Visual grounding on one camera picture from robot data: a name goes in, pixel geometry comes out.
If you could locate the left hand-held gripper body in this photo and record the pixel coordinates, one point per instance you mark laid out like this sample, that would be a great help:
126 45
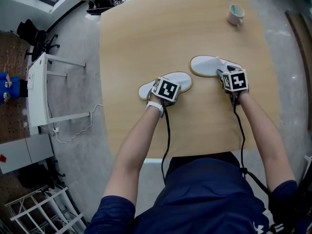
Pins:
165 88

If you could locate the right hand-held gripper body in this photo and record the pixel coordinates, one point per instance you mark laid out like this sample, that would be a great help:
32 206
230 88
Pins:
236 81

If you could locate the white slipper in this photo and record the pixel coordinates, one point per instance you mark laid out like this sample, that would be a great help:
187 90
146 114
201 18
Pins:
204 64
181 80

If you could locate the person's left forearm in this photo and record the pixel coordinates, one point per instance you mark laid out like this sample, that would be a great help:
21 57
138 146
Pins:
136 150

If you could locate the person's right forearm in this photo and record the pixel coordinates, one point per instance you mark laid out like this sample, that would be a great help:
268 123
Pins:
263 140

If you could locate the white wristband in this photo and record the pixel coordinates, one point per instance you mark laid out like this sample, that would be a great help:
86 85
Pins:
154 106

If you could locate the white ceramic mug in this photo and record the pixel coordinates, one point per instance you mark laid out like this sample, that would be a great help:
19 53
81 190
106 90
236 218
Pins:
234 15

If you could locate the black equipment case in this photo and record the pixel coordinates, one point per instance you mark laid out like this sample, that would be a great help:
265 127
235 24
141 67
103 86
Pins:
102 1

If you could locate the person's navy shirt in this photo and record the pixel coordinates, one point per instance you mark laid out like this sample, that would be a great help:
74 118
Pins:
200 199

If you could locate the white power strip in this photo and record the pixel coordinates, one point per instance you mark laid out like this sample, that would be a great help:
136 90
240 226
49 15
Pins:
55 130

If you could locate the white desk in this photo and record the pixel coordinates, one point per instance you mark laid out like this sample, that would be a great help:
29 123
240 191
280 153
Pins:
37 94

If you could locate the black office chair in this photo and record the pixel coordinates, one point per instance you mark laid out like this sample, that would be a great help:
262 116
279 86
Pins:
34 36

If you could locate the grey cabinet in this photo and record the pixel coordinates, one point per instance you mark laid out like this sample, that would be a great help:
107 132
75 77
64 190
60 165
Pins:
26 152

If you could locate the brown pegboard panel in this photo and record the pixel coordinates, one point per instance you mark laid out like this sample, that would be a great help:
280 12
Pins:
12 57

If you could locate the white metal shelf rack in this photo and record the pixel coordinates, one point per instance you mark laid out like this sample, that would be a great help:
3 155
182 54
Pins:
44 211

